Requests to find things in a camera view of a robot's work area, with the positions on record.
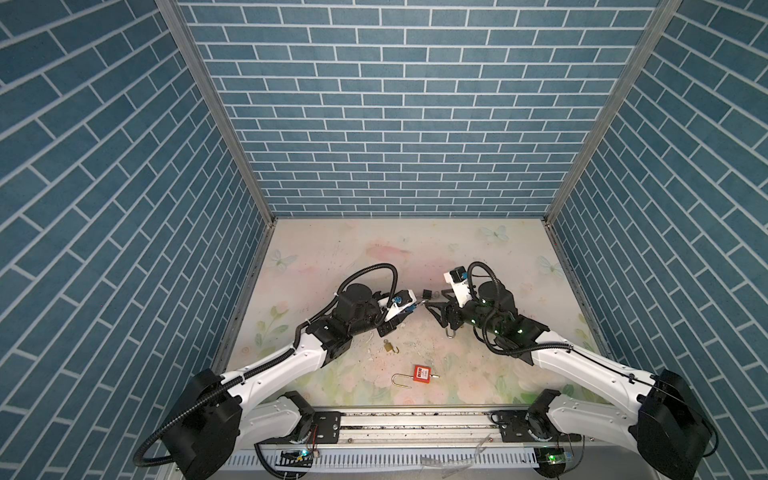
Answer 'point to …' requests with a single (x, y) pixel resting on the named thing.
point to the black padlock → (427, 294)
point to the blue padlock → (397, 299)
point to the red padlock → (421, 374)
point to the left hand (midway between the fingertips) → (407, 304)
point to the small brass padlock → (388, 347)
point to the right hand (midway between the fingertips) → (433, 295)
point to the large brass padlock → (450, 333)
